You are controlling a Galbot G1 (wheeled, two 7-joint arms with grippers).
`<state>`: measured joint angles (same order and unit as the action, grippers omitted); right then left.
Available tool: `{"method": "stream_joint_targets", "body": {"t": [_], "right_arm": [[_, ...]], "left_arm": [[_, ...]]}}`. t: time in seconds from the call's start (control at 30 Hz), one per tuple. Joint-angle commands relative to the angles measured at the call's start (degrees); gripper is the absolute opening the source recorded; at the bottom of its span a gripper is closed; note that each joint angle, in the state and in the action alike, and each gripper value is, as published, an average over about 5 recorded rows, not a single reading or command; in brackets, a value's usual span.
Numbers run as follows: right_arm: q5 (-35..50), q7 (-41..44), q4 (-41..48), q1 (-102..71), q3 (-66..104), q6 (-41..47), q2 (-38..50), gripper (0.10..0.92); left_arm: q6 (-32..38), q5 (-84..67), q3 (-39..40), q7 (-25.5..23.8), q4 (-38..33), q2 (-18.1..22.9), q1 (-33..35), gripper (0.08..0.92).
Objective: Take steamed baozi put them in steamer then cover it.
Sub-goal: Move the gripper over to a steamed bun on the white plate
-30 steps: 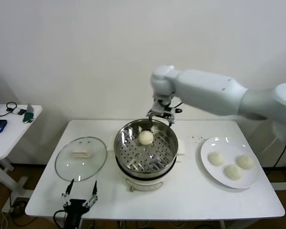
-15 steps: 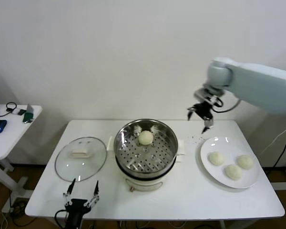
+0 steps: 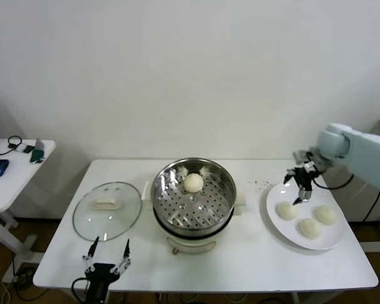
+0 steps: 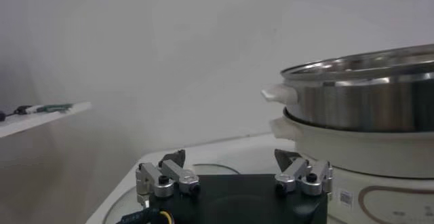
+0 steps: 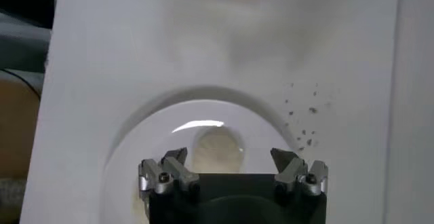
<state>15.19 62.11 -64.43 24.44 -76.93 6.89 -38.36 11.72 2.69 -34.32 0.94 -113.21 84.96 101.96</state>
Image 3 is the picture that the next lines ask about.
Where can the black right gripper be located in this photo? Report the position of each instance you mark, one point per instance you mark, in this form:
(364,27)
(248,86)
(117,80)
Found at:
(304,179)

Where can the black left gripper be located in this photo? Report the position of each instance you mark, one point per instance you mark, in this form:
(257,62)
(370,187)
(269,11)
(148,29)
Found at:
(101,274)

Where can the white steamed baozi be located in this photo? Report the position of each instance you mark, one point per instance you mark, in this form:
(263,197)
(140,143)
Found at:
(287,211)
(325,214)
(309,228)
(193,182)

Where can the round glass pot lid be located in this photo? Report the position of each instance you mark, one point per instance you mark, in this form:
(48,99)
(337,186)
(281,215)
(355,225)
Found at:
(111,218)

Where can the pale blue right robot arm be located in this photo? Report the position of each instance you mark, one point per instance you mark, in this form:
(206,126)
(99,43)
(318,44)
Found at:
(367,152)

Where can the stainless steel steamer basket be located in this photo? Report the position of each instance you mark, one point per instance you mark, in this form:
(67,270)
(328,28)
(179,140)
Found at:
(168,202)

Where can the white oval plate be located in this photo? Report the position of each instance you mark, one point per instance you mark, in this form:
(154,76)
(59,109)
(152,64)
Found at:
(278,193)

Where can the white electric cooker pot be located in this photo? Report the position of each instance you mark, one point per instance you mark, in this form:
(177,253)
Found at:
(190,244)

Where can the white side table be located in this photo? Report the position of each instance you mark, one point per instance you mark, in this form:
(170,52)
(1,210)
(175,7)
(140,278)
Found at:
(16,187)

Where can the green flat item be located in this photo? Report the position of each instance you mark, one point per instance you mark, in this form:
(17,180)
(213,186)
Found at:
(37,155)

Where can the grey upright card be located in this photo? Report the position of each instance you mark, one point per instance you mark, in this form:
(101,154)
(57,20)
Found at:
(40,144)

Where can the small black device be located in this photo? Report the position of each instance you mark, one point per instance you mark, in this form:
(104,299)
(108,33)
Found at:
(28,149)

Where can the small white adapter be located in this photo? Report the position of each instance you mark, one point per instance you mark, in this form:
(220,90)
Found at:
(20,148)

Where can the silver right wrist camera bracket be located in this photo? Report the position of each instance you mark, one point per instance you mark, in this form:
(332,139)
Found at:
(310,161)

